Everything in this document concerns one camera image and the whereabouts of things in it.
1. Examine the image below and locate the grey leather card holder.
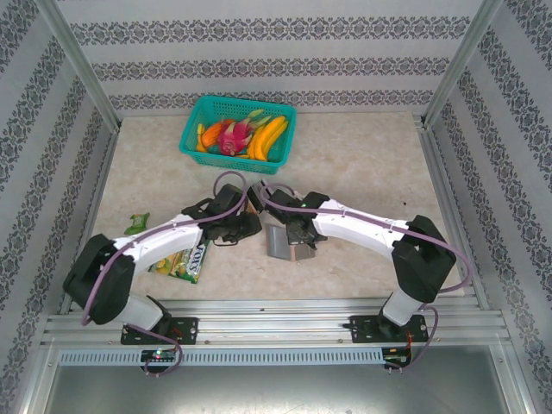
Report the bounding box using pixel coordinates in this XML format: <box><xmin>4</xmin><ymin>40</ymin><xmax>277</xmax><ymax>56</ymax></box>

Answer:
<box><xmin>264</xmin><ymin>223</ymin><xmax>319</xmax><ymax>263</ymax></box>

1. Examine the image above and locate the Fox's candy bag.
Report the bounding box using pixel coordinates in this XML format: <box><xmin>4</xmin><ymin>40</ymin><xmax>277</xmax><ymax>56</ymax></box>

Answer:
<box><xmin>147</xmin><ymin>241</ymin><xmax>212</xmax><ymax>285</ymax></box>

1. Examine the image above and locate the pink dragon fruit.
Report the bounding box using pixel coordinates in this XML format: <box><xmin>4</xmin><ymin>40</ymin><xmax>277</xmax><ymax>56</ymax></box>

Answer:
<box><xmin>216</xmin><ymin>118</ymin><xmax>255</xmax><ymax>157</ymax></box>

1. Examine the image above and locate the small green candy wrapper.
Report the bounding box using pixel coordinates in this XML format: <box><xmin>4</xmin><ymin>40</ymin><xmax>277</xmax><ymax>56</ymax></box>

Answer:
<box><xmin>123</xmin><ymin>212</ymin><xmax>151</xmax><ymax>236</ymax></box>

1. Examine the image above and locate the yellow banana bunch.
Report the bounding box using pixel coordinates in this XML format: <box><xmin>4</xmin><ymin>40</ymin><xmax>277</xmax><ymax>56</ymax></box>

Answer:
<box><xmin>247</xmin><ymin>115</ymin><xmax>290</xmax><ymax>162</ymax></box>

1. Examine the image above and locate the orange fruit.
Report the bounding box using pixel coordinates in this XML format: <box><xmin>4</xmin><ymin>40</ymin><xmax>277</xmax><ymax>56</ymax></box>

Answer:
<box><xmin>200</xmin><ymin>122</ymin><xmax>223</xmax><ymax>147</ymax></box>

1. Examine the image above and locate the teal plastic basket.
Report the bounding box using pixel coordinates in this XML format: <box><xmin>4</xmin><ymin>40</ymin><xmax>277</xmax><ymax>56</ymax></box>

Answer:
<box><xmin>179</xmin><ymin>94</ymin><xmax>298</xmax><ymax>177</ymax></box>

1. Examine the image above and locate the grey metal sheet panel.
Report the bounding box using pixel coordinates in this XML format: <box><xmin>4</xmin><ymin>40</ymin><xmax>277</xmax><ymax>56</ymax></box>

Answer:
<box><xmin>42</xmin><ymin>344</ymin><xmax>525</xmax><ymax>414</ymax></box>

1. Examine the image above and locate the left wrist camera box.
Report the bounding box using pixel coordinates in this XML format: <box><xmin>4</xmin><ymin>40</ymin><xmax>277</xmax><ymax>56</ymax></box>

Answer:
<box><xmin>214</xmin><ymin>184</ymin><xmax>249</xmax><ymax>215</ymax></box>

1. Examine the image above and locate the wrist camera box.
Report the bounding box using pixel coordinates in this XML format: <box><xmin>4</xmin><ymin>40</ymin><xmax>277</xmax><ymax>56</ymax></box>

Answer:
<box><xmin>214</xmin><ymin>184</ymin><xmax>249</xmax><ymax>215</ymax></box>
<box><xmin>248</xmin><ymin>180</ymin><xmax>303</xmax><ymax>215</ymax></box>

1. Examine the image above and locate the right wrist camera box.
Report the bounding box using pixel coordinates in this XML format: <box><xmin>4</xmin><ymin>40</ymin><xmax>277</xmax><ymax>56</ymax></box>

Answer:
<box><xmin>248</xmin><ymin>180</ymin><xmax>303</xmax><ymax>215</ymax></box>

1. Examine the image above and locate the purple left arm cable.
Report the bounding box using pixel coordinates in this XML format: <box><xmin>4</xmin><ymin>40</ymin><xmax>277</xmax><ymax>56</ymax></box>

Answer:
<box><xmin>80</xmin><ymin>171</ymin><xmax>249</xmax><ymax>379</ymax></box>

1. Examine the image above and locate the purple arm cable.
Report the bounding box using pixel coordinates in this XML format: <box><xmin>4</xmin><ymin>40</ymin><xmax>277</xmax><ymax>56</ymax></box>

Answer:
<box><xmin>80</xmin><ymin>171</ymin><xmax>249</xmax><ymax>379</ymax></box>
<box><xmin>258</xmin><ymin>184</ymin><xmax>474</xmax><ymax>376</ymax></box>

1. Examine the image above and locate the aluminium mounting rail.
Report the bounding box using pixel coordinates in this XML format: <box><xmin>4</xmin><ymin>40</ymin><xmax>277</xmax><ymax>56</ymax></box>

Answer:
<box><xmin>41</xmin><ymin>298</ymin><xmax>514</xmax><ymax>348</ymax></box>

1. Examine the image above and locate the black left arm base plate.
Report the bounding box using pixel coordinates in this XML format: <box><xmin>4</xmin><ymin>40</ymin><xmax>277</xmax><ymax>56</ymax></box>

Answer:
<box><xmin>119</xmin><ymin>317</ymin><xmax>199</xmax><ymax>346</ymax></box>

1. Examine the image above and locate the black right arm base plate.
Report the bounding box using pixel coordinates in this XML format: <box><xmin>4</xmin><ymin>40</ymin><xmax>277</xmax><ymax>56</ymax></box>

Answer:
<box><xmin>348</xmin><ymin>314</ymin><xmax>430</xmax><ymax>344</ymax></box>

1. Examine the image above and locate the slotted grey cable duct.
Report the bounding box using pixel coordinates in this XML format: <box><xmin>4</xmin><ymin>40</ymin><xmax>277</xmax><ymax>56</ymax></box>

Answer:
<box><xmin>57</xmin><ymin>348</ymin><xmax>386</xmax><ymax>367</ymax></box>

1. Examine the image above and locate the aluminium side rail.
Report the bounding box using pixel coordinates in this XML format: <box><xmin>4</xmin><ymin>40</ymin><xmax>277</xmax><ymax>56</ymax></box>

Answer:
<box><xmin>60</xmin><ymin>127</ymin><xmax>120</xmax><ymax>314</ymax></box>
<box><xmin>420</xmin><ymin>120</ymin><xmax>492</xmax><ymax>311</ymax></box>

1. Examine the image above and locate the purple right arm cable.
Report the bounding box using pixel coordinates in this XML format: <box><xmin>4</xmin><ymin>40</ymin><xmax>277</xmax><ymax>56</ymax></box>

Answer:
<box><xmin>258</xmin><ymin>184</ymin><xmax>474</xmax><ymax>376</ymax></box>

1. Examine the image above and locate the aluminium frame post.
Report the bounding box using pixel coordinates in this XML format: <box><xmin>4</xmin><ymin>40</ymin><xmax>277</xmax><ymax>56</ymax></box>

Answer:
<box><xmin>34</xmin><ymin>0</ymin><xmax>122</xmax><ymax>130</ymax></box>
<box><xmin>423</xmin><ymin>0</ymin><xmax>505</xmax><ymax>126</ymax></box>

